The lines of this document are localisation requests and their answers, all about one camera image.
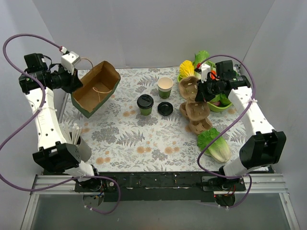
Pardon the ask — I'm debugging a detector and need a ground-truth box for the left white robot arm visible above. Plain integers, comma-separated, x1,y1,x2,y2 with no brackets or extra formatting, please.
19,51,102,192

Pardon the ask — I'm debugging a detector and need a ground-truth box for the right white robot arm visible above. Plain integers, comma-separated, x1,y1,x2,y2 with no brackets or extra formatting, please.
195,60,286,191

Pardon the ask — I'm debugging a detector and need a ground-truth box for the tall green napa cabbage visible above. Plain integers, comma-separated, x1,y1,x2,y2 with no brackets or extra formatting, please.
194,50,210,67

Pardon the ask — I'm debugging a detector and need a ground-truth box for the floral patterned table mat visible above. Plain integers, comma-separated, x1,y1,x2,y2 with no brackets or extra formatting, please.
47,67,269,173

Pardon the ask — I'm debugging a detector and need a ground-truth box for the green brown paper bag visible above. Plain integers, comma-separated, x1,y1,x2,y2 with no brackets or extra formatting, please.
71,61,121,118

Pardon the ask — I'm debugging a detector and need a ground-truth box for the purple cable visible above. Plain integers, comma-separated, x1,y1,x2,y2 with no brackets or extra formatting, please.
196,54,256,208
0,33,121,214

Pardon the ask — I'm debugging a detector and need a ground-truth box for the yellow cabbage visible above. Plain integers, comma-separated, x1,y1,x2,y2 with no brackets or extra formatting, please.
179,60,195,79

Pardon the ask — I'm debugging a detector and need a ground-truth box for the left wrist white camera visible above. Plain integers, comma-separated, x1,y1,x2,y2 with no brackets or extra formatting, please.
61,51,81,75

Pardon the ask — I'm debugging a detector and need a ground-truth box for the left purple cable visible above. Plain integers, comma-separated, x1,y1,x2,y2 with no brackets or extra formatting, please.
0,33,121,214

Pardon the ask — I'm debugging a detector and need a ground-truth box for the green paper coffee cup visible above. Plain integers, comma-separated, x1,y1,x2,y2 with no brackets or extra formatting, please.
137,94,154,116

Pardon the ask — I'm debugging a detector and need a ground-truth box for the brown pulp cup carrier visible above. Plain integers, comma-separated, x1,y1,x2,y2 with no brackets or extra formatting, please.
178,76,210,121

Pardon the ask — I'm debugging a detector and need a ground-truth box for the green lettuce on mat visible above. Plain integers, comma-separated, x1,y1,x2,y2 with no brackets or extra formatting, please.
197,128,231,163

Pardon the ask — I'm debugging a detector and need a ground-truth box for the green plastic vegetable basket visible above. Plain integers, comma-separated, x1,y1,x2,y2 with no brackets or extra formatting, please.
177,66,238,112

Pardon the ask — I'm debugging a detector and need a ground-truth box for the wrist white camera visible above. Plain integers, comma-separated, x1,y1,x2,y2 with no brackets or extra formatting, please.
194,63,211,83
61,51,81,75

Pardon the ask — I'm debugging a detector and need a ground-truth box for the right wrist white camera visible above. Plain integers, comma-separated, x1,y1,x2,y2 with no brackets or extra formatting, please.
194,63,211,83

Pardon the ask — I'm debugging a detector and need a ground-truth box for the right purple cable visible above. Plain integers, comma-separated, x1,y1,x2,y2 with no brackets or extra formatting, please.
196,54,256,208

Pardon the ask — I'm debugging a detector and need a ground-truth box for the grey straw holder cup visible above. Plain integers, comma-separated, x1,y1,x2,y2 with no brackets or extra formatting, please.
76,136,92,162

